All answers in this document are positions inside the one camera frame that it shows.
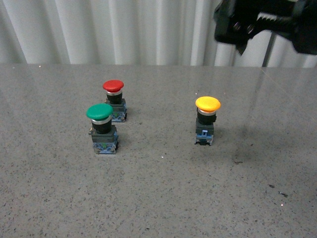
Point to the yellow mushroom push button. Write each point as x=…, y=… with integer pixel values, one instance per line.
x=206, y=117

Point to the white corrugated curtain backdrop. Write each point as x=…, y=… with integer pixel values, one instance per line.
x=147, y=32

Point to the green mushroom push button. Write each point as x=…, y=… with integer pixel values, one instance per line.
x=103, y=132

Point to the red mushroom push button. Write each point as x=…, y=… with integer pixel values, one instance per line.
x=114, y=95

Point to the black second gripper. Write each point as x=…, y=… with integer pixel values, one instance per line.
x=238, y=21

